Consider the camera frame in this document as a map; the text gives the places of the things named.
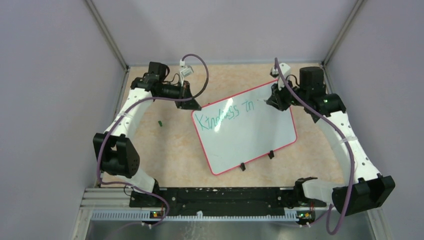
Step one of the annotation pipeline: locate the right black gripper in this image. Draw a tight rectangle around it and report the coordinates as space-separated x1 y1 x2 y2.
267 77 308 112

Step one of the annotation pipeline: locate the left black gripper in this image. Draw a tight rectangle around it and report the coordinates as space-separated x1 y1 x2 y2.
157 80 202 111

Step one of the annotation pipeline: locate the white board with red frame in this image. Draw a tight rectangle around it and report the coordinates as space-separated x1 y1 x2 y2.
191 80 297 176

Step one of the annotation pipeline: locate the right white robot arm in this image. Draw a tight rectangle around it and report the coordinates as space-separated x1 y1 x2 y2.
265 63 396 216

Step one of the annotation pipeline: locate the black whiteboard clip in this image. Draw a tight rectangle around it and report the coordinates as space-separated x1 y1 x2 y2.
268 150 275 160
239 162 246 172

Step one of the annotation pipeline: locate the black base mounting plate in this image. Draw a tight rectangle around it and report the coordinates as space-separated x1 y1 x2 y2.
129 187 326 217

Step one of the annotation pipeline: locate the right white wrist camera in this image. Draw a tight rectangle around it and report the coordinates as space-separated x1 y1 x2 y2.
270 62 292 91

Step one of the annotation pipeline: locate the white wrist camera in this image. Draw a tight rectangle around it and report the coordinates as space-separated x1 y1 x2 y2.
270 62 292 91
179 59 194 85

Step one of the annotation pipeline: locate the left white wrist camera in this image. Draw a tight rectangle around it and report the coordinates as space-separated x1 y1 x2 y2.
179 59 194 85

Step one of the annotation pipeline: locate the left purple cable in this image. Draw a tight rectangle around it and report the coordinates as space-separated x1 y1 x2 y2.
95 53 210 229

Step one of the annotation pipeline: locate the white cable duct rail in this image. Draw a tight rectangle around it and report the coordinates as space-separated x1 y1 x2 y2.
90 210 299 222

